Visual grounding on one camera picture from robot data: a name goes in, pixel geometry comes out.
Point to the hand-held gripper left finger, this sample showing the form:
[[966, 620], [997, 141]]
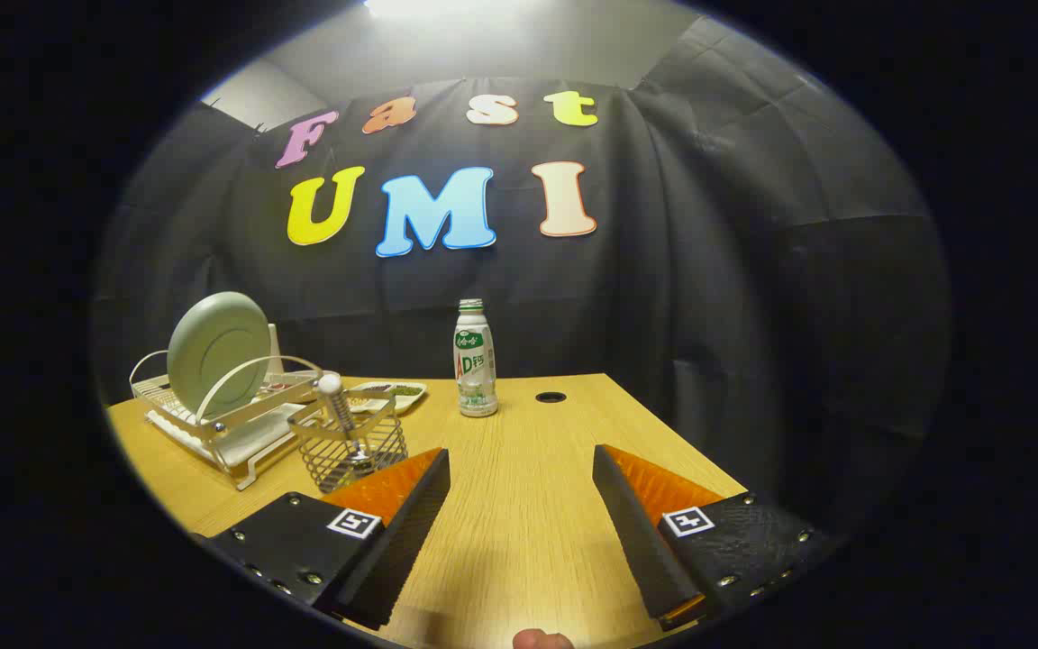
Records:
[[411, 532]]

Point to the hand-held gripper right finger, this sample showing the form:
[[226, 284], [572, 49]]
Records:
[[632, 532]]

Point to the pale green plate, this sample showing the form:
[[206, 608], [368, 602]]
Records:
[[213, 351]]

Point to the cream divided snack tray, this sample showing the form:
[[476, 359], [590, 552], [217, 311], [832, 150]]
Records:
[[411, 402]]

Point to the white green-label drink bottle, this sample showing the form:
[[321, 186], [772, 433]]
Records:
[[476, 361]]

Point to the white drip tray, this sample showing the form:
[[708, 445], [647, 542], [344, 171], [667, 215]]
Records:
[[244, 443]]

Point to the white toaster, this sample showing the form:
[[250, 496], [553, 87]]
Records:
[[274, 351]]

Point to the black backdrop cloth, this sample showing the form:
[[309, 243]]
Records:
[[708, 270]]

